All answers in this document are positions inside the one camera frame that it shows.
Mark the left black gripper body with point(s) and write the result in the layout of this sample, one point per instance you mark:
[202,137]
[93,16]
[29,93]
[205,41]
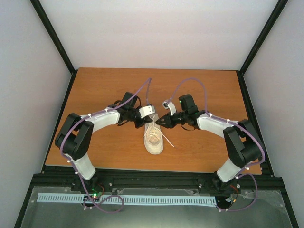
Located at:
[137,124]

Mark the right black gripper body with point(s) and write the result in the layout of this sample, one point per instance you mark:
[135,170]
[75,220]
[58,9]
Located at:
[172,124]

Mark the white shoelace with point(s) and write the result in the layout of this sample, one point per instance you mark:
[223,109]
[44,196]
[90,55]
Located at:
[166,140]

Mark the white sneaker shoe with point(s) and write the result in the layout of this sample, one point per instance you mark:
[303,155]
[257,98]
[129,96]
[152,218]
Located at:
[154,150]

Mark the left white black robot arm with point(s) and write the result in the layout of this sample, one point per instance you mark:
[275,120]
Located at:
[76,132]

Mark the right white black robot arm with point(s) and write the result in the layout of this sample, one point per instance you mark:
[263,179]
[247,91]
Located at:
[242,141]

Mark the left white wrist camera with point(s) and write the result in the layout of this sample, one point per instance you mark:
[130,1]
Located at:
[146,111]

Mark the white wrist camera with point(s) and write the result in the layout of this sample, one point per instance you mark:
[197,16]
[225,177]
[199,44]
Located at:
[168,105]
[146,111]

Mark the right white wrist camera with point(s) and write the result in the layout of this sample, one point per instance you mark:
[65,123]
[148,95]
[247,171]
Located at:
[168,105]

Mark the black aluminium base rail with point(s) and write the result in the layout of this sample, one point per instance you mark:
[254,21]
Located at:
[110,179]

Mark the light blue slotted cable duct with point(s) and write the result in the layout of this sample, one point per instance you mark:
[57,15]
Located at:
[133,200]

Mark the left black frame post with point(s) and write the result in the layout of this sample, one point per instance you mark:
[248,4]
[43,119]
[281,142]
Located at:
[52,34]

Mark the black frame post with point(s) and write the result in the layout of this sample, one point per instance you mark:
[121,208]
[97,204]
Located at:
[280,5]
[52,34]

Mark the right black frame post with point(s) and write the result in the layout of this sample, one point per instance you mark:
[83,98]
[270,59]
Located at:
[280,5]

